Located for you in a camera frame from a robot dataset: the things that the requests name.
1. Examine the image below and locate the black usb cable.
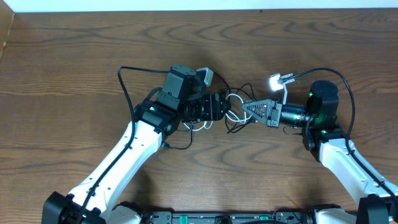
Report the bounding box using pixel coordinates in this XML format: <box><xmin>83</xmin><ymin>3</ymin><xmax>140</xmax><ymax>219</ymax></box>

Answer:
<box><xmin>161</xmin><ymin>71</ymin><xmax>258</xmax><ymax>151</ymax></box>

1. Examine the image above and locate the left camera black cable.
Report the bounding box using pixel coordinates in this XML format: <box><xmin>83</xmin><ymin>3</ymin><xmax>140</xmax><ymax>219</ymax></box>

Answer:
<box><xmin>75</xmin><ymin>65</ymin><xmax>170</xmax><ymax>224</ymax></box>

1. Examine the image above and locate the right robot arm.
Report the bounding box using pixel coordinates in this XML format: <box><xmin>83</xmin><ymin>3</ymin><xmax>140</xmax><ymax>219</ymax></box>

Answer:
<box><xmin>243</xmin><ymin>80</ymin><xmax>397</xmax><ymax>223</ymax></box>

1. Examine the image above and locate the white usb cable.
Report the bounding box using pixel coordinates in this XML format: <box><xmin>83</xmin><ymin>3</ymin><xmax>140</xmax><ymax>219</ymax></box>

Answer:
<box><xmin>183</xmin><ymin>93</ymin><xmax>253</xmax><ymax>131</ymax></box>

